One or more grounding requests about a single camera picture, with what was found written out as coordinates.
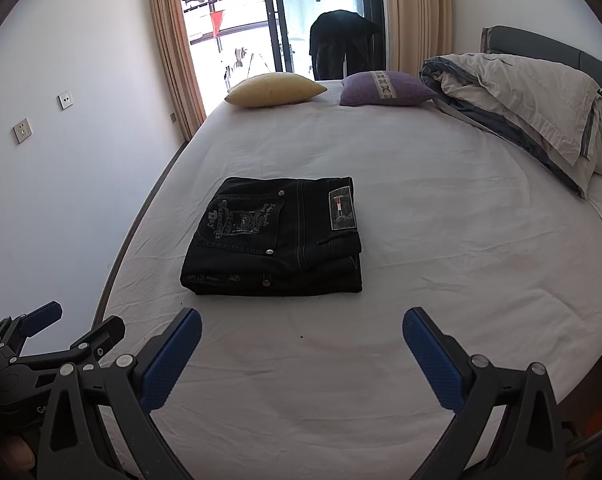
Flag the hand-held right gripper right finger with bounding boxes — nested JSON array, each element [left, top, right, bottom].
[[402, 307, 566, 480]]

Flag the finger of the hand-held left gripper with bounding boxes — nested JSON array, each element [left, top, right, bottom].
[[11, 316, 126, 377], [0, 301, 63, 357]]

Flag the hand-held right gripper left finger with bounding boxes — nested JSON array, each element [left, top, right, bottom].
[[36, 307, 203, 480]]

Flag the black denim pants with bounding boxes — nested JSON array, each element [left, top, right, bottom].
[[180, 176, 364, 297]]

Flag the person's left hand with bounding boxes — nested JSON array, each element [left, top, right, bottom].
[[0, 435, 38, 473]]

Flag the bed with white sheet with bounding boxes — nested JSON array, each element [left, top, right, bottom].
[[91, 77, 602, 480]]

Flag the orange container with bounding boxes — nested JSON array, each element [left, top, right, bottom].
[[583, 402, 602, 441]]

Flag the beige grey trimmed duvet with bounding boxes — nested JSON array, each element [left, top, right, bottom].
[[420, 52, 602, 198]]

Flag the purple cushion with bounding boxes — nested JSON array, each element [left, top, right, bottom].
[[340, 70, 438, 107]]

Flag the beige grey trimmed pillow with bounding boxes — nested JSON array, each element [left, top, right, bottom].
[[441, 52, 602, 167]]

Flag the beige curtain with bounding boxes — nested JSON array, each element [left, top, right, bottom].
[[385, 0, 454, 73], [145, 0, 206, 141]]

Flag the yellow cushion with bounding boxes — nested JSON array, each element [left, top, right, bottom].
[[225, 72, 328, 108]]

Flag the black garment over chair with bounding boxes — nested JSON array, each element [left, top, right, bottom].
[[308, 10, 382, 81]]

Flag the grey bed headboard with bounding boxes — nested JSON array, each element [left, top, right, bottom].
[[481, 25, 602, 92]]

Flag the black framed balcony door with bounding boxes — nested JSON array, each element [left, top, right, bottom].
[[176, 0, 386, 111]]

